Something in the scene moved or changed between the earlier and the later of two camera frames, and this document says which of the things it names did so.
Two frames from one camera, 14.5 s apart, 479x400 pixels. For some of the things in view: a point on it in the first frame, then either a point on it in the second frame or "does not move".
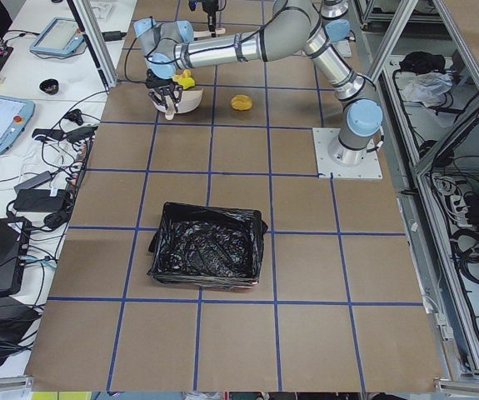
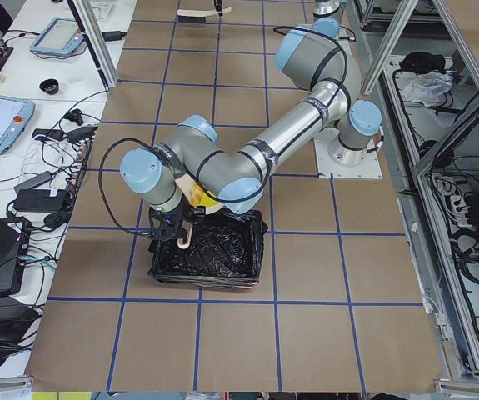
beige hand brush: (208, 33) to (191, 16)
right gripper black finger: (212, 19) to (218, 5)
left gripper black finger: (161, 98) to (182, 234)
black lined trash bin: (207, 245) does not move
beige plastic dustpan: (186, 101) to (186, 183)
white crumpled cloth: (429, 88) does not move
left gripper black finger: (177, 92) to (200, 212)
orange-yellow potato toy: (241, 102) to (199, 197)
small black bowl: (49, 86) does not move
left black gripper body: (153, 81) to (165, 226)
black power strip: (81, 167) does not move
